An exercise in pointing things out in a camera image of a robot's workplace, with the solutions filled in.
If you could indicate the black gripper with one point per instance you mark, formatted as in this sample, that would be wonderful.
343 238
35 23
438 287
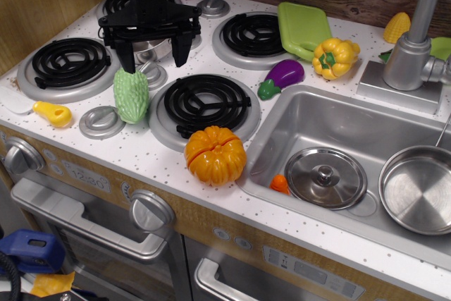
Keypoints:
126 21

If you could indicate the green toy squash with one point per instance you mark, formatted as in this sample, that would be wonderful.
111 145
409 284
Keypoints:
131 95

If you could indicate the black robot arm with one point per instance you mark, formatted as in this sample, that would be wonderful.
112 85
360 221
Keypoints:
181 28

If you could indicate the small steel pot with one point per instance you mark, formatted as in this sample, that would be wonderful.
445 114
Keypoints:
152 50

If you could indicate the steel pot lid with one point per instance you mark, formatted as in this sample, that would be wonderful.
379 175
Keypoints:
326 177

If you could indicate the steel frying pan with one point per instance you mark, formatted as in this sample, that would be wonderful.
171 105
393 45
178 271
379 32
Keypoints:
414 188

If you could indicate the middle silver stove knob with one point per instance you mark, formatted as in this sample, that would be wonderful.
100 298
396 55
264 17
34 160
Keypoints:
155 74

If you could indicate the silver stove knob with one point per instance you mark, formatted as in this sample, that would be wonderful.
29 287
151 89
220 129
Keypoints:
155 74
213 8
101 122

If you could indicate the front right black burner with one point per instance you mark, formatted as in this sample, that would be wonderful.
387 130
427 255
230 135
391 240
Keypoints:
195 102

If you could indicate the back silver stove knob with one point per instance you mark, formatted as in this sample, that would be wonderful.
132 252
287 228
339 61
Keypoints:
213 8

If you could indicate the front left black burner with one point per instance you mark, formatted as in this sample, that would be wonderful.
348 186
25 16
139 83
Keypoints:
68 70

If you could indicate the front silver stove knob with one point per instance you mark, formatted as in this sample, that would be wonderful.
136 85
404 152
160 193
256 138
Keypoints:
101 122

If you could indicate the back right black burner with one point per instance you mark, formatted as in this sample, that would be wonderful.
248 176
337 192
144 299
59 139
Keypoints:
250 41

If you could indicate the orange toy pumpkin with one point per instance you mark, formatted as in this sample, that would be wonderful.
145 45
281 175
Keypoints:
215 156

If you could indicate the purple toy eggplant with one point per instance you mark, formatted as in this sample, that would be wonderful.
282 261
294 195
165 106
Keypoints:
283 74

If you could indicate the green plastic cutting board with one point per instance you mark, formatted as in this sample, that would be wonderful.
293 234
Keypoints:
302 28

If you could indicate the silver sink basin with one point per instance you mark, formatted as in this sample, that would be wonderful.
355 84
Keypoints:
304 117

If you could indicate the right oven dial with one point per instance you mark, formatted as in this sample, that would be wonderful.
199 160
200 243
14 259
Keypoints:
149 212

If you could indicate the oven dial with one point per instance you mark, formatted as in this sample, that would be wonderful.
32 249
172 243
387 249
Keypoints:
22 156
149 212

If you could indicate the left oven dial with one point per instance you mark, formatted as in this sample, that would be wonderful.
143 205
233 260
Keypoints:
22 156

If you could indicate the yellow toy bell pepper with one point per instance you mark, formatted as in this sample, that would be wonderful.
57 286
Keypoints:
335 57

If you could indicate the orange toy carrot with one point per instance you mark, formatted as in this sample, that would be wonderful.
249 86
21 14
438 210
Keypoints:
280 184

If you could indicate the blue clamp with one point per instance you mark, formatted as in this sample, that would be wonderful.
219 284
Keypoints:
34 251

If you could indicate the yellow toy corn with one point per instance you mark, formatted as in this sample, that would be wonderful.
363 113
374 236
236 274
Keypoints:
399 24

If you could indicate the silver toy faucet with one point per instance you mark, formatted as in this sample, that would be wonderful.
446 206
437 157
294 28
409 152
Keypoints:
412 77

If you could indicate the yellow handled white spatula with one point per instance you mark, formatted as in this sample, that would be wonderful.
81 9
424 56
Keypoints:
57 115

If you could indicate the silver oven door handle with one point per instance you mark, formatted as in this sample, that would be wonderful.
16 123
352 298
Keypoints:
66 212

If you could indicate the silver right door handle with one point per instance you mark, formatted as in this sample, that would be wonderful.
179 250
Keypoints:
205 277

